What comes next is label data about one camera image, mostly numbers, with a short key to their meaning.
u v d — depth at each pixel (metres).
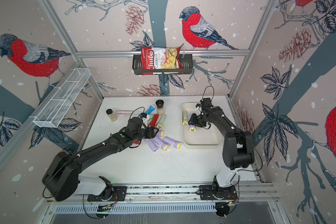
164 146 0.88
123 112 1.09
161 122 1.00
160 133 0.92
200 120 0.78
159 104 1.01
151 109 1.11
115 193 0.73
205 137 0.97
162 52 0.86
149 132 0.74
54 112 0.72
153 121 1.01
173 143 0.90
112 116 1.03
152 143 0.90
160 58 0.87
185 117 1.01
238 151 0.47
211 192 0.73
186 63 0.95
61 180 0.42
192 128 0.86
